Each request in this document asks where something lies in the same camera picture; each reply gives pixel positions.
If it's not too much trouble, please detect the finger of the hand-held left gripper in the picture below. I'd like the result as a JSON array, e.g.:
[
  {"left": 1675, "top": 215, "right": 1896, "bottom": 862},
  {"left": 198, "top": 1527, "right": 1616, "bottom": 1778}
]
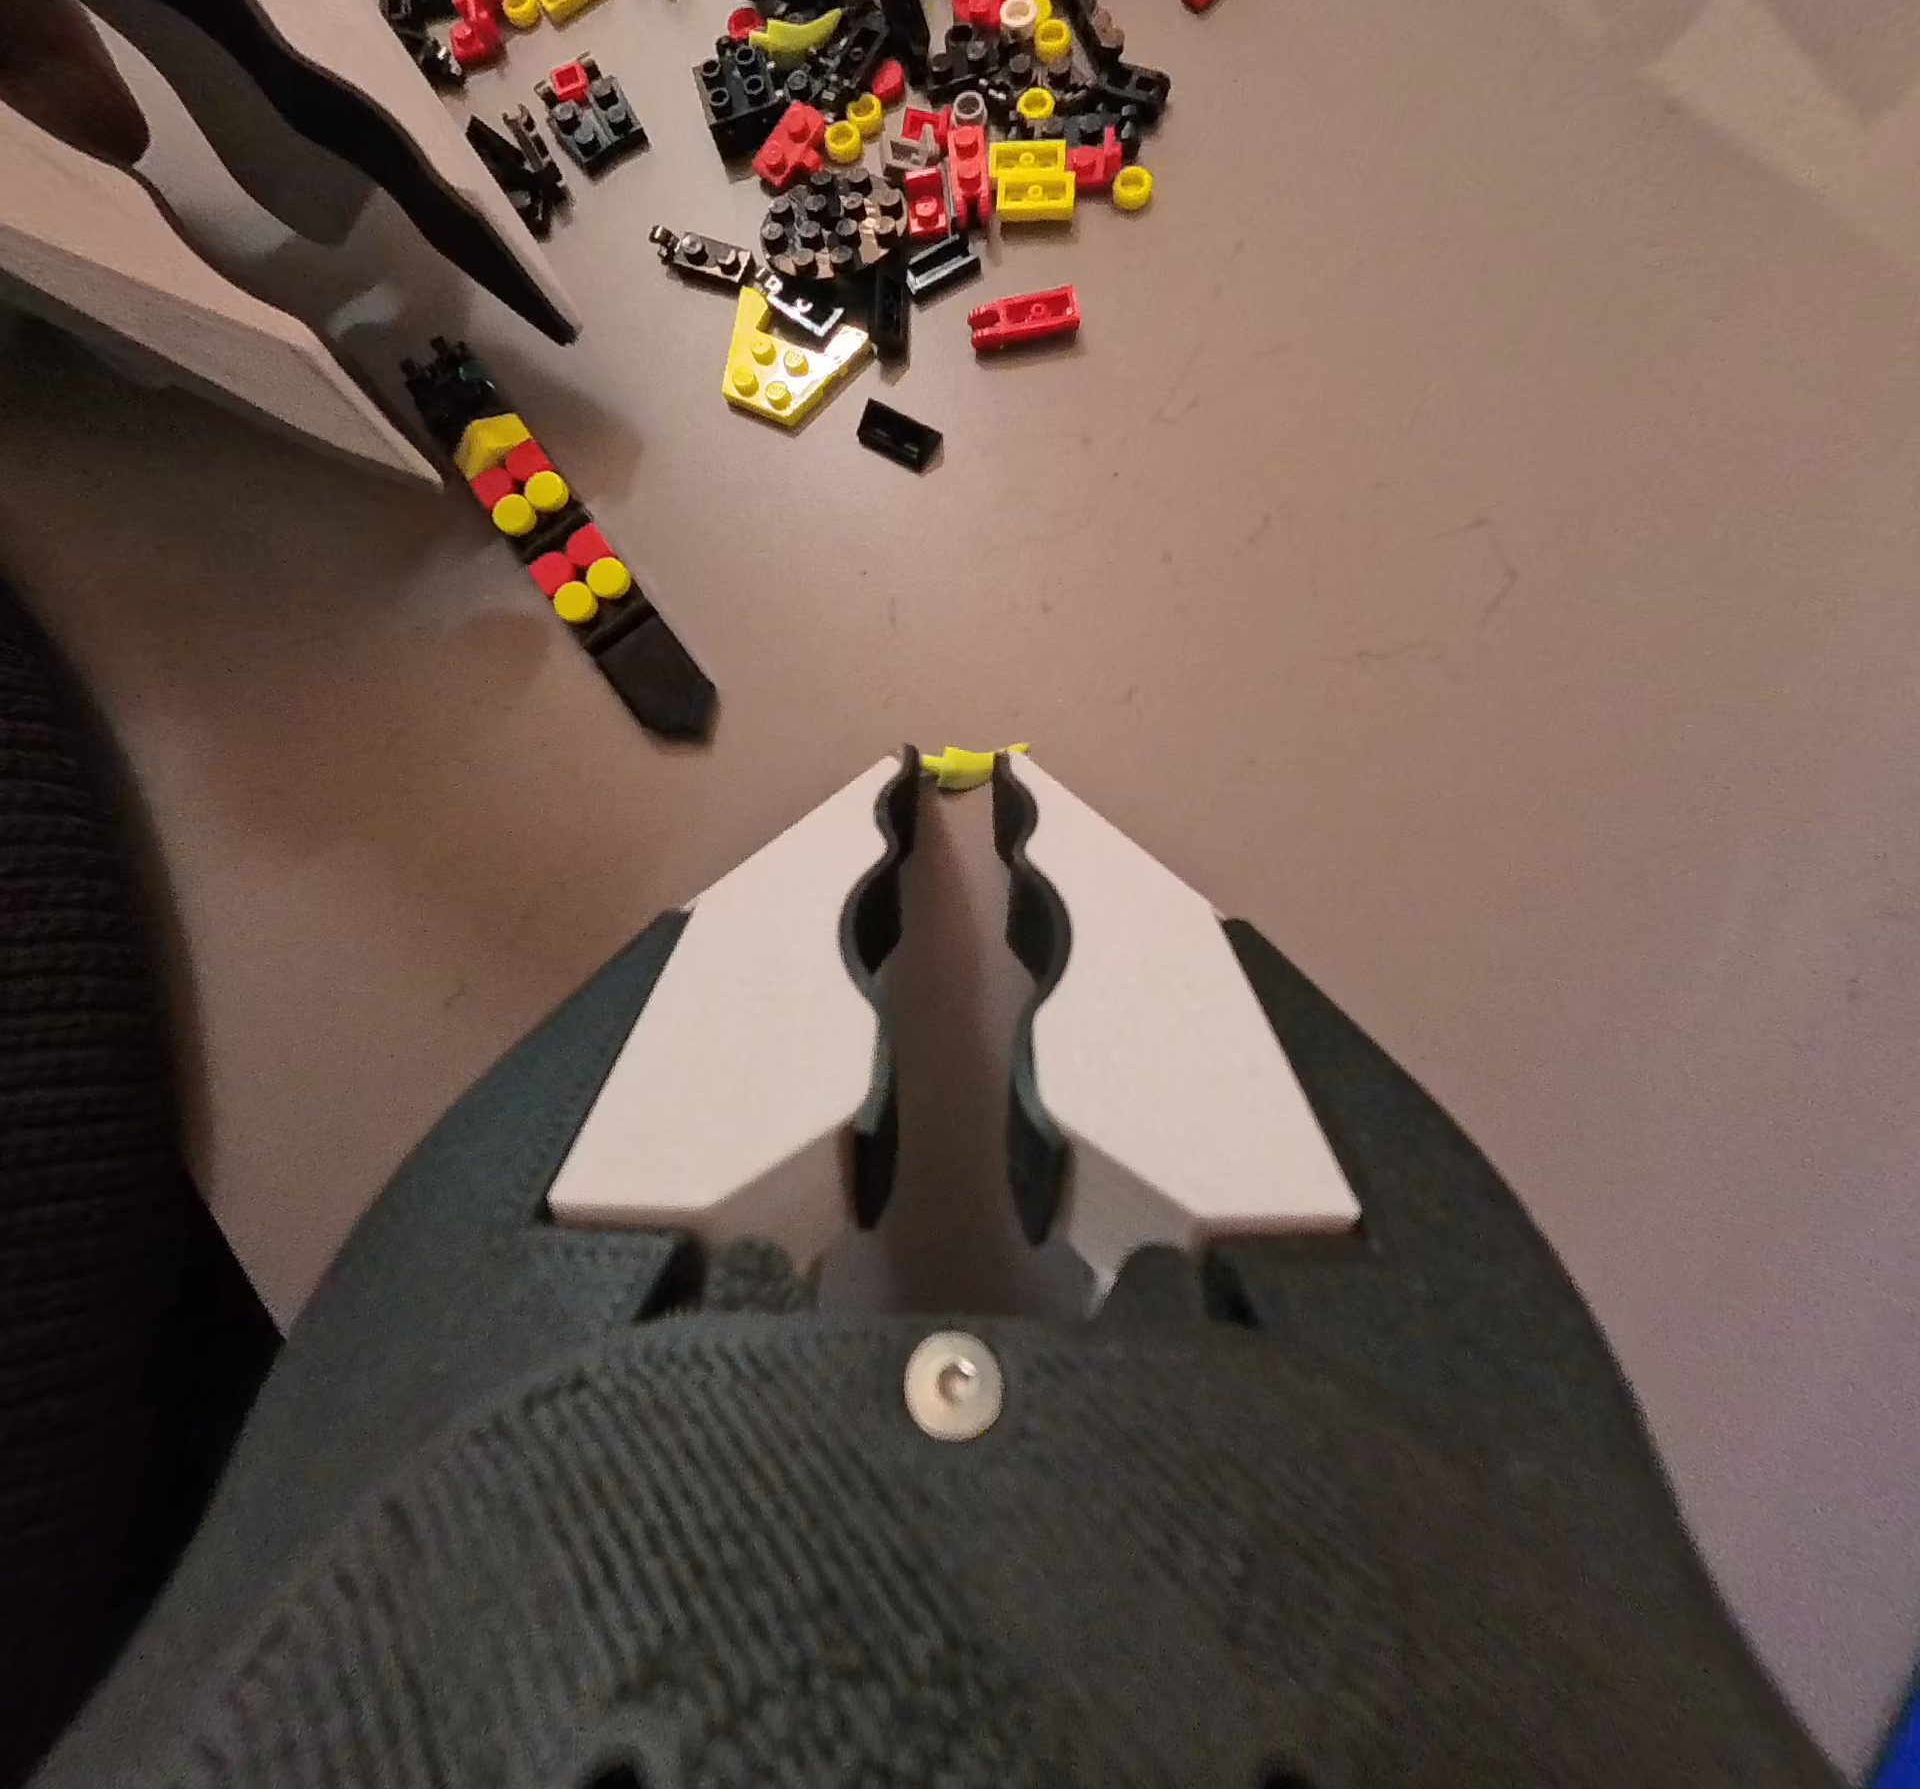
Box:
[
  {"left": 0, "top": 0, "right": 583, "bottom": 349},
  {"left": 0, "top": 91, "right": 448, "bottom": 490}
]

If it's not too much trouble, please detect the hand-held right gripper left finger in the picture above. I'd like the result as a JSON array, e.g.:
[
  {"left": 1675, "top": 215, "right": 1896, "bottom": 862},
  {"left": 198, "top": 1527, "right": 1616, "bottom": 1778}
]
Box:
[{"left": 547, "top": 747, "right": 925, "bottom": 1292}]

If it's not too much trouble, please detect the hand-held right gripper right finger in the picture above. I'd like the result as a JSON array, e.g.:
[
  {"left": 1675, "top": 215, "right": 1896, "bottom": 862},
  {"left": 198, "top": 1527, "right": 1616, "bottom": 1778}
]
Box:
[{"left": 991, "top": 751, "right": 1366, "bottom": 1316}]

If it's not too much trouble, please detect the partly built lego model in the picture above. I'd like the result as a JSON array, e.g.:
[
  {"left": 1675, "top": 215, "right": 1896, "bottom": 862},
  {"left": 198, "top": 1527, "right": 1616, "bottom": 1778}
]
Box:
[{"left": 395, "top": 337, "right": 722, "bottom": 742}]

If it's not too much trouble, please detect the pile of lego pieces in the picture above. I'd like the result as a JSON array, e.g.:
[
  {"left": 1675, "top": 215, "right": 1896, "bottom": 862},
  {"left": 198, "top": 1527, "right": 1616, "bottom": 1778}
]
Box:
[{"left": 367, "top": 0, "right": 1255, "bottom": 322}]

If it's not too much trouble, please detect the black square lego plate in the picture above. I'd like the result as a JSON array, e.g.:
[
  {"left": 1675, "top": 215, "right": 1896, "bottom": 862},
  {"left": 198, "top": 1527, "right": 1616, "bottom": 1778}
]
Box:
[{"left": 536, "top": 50, "right": 652, "bottom": 178}]

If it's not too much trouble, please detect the small black hinge lego piece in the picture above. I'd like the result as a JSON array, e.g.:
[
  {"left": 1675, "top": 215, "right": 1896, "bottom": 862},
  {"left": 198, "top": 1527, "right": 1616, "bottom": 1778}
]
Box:
[{"left": 647, "top": 220, "right": 761, "bottom": 289}]

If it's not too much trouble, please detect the yellow wedge lego plate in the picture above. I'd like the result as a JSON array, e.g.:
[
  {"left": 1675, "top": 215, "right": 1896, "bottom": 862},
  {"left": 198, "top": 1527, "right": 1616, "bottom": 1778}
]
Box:
[{"left": 719, "top": 285, "right": 876, "bottom": 432}]

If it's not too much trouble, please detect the small black lego tile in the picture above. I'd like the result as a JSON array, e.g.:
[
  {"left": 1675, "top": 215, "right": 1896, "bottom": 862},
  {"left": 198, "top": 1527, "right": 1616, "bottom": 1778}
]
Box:
[{"left": 854, "top": 395, "right": 946, "bottom": 473}]

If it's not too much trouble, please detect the red lego plate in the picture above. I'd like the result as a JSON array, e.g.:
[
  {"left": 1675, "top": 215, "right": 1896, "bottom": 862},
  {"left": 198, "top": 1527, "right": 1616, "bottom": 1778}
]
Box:
[{"left": 966, "top": 282, "right": 1084, "bottom": 355}]

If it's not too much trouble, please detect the person's left hand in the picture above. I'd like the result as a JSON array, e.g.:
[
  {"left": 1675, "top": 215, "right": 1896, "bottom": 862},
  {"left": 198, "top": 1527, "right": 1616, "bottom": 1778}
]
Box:
[{"left": 0, "top": 0, "right": 154, "bottom": 167}]

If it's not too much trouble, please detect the person's black knit sweater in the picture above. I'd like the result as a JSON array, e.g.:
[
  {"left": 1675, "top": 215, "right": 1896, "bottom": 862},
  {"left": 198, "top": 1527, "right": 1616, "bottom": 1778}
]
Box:
[{"left": 0, "top": 572, "right": 291, "bottom": 1778}]

